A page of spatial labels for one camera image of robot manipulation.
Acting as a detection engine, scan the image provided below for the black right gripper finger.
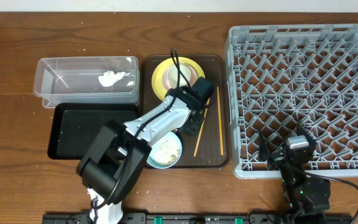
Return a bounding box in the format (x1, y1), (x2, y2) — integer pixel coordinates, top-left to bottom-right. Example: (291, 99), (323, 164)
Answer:
(258, 131), (269, 162)
(296, 123), (316, 149)

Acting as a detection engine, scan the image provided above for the wooden chopstick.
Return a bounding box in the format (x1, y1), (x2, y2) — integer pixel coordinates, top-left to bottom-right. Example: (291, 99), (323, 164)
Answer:
(193, 108), (208, 157)
(216, 86), (224, 156)

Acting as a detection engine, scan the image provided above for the light blue bowl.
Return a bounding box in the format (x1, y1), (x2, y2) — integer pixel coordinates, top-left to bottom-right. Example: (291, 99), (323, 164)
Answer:
(147, 132), (183, 169)

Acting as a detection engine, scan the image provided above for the white paper cup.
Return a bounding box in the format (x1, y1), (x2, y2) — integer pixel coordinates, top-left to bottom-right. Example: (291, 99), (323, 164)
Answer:
(168, 64), (191, 87)

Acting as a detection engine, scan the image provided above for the white tissue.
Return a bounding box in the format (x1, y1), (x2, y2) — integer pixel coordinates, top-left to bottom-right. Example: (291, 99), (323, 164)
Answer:
(98, 70), (131, 87)

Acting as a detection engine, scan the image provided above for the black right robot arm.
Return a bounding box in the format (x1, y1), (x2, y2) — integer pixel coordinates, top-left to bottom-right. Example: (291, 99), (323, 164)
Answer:
(258, 124), (331, 223)

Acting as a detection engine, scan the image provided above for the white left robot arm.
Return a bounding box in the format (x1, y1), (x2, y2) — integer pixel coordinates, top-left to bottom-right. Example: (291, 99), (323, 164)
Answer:
(76, 87), (213, 223)

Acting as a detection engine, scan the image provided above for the grey dishwasher rack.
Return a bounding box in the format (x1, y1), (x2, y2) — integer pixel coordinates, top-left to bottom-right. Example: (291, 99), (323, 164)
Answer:
(224, 24), (358, 179)

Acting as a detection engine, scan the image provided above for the brown serving tray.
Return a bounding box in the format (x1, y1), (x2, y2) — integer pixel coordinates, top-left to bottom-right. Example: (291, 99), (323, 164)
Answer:
(139, 54), (231, 169)

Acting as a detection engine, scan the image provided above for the pink bowl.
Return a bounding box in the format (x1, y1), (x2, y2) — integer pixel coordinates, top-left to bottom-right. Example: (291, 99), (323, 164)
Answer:
(162, 63), (198, 90)

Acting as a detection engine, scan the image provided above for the yellow plate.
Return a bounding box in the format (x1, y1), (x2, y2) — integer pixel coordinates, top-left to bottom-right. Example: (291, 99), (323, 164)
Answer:
(152, 57), (205, 101)

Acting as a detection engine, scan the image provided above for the clear plastic bin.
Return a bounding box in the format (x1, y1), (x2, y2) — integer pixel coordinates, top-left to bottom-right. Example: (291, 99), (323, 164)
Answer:
(33, 56), (140, 108)

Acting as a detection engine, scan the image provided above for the black tray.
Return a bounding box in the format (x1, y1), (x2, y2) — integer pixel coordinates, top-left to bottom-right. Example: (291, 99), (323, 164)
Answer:
(47, 103), (139, 160)

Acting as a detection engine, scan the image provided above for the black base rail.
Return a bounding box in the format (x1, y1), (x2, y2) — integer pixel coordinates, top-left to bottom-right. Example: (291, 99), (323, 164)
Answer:
(41, 212), (354, 224)

